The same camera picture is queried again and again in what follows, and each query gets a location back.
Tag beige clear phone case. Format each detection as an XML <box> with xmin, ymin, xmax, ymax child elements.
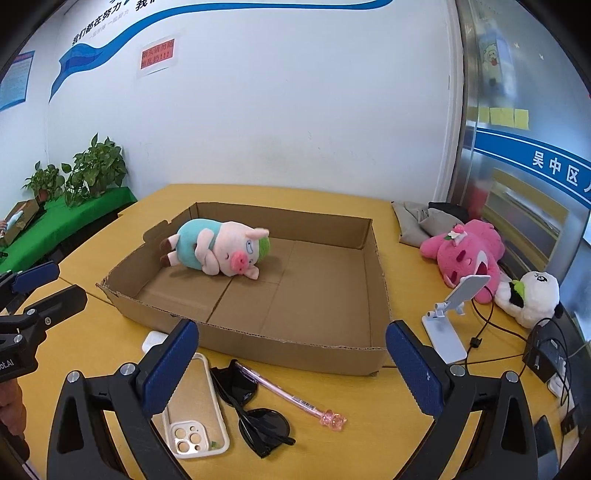
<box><xmin>159</xmin><ymin>353</ymin><xmax>230</xmax><ymax>460</ymax></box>

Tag white earbuds case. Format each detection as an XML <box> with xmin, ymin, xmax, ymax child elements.
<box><xmin>141</xmin><ymin>331</ymin><xmax>168</xmax><ymax>354</ymax></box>

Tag pink pen with charm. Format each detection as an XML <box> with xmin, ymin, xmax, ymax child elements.
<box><xmin>231</xmin><ymin>359</ymin><xmax>348</xmax><ymax>432</ymax></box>

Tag black sunglasses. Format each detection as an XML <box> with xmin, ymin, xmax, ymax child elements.
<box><xmin>209</xmin><ymin>360</ymin><xmax>296</xmax><ymax>458</ymax></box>

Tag pink pig plush toy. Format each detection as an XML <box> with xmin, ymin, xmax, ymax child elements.
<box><xmin>160</xmin><ymin>218</ymin><xmax>270</xmax><ymax>280</ymax></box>

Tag person's hand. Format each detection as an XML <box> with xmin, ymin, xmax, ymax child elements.
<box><xmin>0</xmin><ymin>379</ymin><xmax>30</xmax><ymax>463</ymax></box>

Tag small cardboard box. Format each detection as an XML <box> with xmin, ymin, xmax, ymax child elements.
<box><xmin>0</xmin><ymin>199</ymin><xmax>45</xmax><ymax>247</ymax></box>

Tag green cloth covered bench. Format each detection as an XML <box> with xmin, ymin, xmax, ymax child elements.
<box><xmin>1</xmin><ymin>187</ymin><xmax>136</xmax><ymax>272</ymax></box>

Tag small potted green plant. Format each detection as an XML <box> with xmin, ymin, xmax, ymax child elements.
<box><xmin>22</xmin><ymin>161</ymin><xmax>65</xmax><ymax>204</ymax></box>

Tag black power adapter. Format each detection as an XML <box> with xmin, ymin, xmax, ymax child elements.
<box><xmin>522</xmin><ymin>320</ymin><xmax>567</xmax><ymax>384</ymax></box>

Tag white phone stand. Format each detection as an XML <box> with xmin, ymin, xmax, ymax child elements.
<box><xmin>420</xmin><ymin>274</ymin><xmax>492</xmax><ymax>365</ymax></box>

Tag large potted green plant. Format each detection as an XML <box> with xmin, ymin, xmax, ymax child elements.
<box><xmin>61</xmin><ymin>134</ymin><xmax>127</xmax><ymax>207</ymax></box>

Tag white panda plush toy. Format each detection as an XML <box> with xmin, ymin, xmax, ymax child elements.
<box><xmin>495</xmin><ymin>271</ymin><xmax>564</xmax><ymax>330</ymax></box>

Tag magenta bear plush toy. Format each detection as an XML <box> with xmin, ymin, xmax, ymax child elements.
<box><xmin>420</xmin><ymin>220</ymin><xmax>505</xmax><ymax>304</ymax></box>

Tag grey folded cloth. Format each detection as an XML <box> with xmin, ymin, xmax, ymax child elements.
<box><xmin>392</xmin><ymin>201</ymin><xmax>470</xmax><ymax>248</ymax></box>

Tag brown cardboard tray box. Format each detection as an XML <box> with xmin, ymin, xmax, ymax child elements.
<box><xmin>100</xmin><ymin>202</ymin><xmax>391</xmax><ymax>376</ymax></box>

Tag yellow sticky notes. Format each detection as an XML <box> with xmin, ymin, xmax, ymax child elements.
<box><xmin>471</xmin><ymin>106</ymin><xmax>530</xmax><ymax>130</ymax></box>

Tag black cable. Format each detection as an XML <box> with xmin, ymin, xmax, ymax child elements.
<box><xmin>382</xmin><ymin>285</ymin><xmax>578</xmax><ymax>416</ymax></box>

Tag blue wall poster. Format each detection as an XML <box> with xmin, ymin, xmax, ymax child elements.
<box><xmin>0</xmin><ymin>51</ymin><xmax>34</xmax><ymax>111</ymax></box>

